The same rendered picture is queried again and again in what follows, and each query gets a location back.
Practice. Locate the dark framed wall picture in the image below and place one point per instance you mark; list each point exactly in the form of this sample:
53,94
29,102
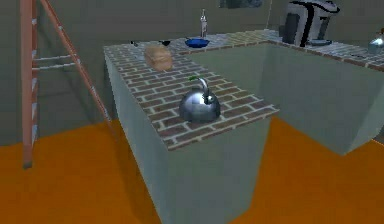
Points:
240,3

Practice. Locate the clear glass bottle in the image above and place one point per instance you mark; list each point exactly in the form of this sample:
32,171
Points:
203,24

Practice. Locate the brown bread loaf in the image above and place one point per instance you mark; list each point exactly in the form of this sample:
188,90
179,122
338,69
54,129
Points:
159,57

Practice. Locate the blue bowl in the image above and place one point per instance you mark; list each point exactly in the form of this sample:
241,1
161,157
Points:
197,42

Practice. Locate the small black utensil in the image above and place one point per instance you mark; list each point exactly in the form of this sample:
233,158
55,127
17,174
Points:
134,43

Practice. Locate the shiny steel kettle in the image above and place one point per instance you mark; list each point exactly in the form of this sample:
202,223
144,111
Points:
199,106

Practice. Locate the brick topped grey counter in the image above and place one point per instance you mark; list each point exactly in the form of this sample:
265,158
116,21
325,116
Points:
213,173

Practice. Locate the orange wooden ladder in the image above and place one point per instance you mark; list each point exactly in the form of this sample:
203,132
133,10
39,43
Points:
28,83

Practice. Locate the black and silver coffee machine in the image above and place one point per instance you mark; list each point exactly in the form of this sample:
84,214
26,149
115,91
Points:
308,21

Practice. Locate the small black cup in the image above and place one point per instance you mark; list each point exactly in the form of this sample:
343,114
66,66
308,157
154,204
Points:
165,42

